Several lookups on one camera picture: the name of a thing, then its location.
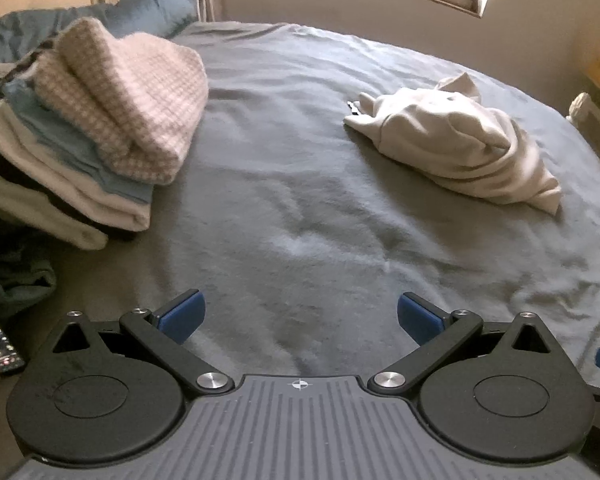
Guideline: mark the pink checked knit sweater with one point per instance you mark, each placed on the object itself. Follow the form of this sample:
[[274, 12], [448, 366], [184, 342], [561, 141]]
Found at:
[[130, 95]]

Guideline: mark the blue pillow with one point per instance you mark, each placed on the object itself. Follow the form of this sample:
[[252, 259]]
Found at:
[[145, 10]]

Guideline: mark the pale grey folded garment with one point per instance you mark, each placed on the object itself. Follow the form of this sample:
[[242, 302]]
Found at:
[[35, 220]]

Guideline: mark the black white patterned cloth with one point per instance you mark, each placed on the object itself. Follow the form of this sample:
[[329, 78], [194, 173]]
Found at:
[[10, 72]]

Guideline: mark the light blue folded garment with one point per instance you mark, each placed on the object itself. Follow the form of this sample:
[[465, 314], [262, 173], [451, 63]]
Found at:
[[65, 145]]

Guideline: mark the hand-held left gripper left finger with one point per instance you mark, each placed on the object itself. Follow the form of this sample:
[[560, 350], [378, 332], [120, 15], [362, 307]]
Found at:
[[182, 317]]

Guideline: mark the black folded garment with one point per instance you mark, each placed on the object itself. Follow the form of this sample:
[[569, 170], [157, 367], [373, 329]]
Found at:
[[10, 175]]

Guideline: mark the grey bed blanket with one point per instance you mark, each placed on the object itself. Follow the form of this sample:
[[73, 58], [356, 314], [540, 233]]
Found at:
[[290, 185]]

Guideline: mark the cream bedpost finial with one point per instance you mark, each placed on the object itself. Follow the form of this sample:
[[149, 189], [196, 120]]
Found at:
[[580, 107]]

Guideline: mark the white folded garment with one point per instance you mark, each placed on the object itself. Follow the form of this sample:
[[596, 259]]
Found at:
[[55, 185]]

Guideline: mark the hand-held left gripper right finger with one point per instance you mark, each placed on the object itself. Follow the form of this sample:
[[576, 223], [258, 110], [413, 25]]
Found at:
[[417, 317]]

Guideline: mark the beige zip hoodie black trim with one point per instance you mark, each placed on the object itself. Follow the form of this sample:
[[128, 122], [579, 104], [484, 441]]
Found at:
[[445, 150]]

